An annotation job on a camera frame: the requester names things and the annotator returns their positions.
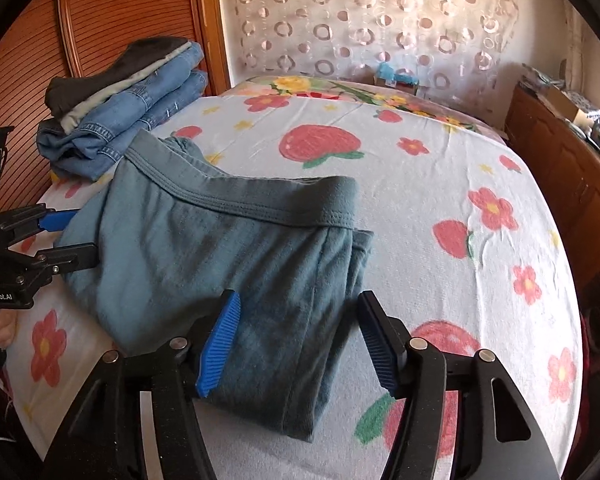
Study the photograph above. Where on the yellow flowered quilt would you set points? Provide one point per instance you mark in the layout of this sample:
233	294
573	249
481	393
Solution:
340	90

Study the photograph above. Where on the cardboard box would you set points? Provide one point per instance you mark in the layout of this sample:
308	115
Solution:
572	105

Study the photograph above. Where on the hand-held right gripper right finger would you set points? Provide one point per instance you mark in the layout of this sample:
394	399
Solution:
380	345

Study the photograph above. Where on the black folded pants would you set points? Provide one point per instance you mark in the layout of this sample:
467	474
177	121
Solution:
105	77

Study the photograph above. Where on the wooden low cabinet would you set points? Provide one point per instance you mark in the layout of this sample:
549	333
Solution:
570	170

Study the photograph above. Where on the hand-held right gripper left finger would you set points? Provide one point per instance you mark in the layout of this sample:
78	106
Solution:
220	345

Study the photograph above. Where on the teal short pants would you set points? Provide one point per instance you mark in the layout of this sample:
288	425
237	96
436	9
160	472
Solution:
220	260

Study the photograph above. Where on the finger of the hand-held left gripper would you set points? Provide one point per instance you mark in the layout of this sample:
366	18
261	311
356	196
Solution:
55	220
65	255

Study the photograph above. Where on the grey folded pants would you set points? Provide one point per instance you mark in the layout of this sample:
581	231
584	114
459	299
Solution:
115	92

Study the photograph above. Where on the blue denim jeans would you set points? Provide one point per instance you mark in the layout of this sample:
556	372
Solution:
140	95
130	135

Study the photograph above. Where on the floral bed sheet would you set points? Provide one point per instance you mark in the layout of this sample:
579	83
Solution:
430	200

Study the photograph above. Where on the circle patterned sheer curtain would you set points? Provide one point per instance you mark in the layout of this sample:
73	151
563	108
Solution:
370	15

